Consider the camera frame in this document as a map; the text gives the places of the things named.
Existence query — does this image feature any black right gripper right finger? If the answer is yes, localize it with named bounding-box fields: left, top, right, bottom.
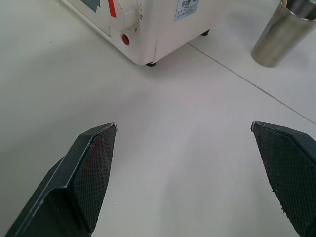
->
left=250, top=121, right=316, bottom=237

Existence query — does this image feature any white timer dial knob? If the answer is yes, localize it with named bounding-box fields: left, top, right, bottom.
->
left=106, top=0, right=144, bottom=32

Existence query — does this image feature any stainless steel cup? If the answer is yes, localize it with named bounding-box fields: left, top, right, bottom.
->
left=251, top=0, right=316, bottom=68

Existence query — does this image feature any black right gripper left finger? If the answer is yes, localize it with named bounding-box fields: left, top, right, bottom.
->
left=4, top=122, right=118, bottom=237

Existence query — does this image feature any white toaster oven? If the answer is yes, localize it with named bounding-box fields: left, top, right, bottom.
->
left=60, top=0, right=211, bottom=68

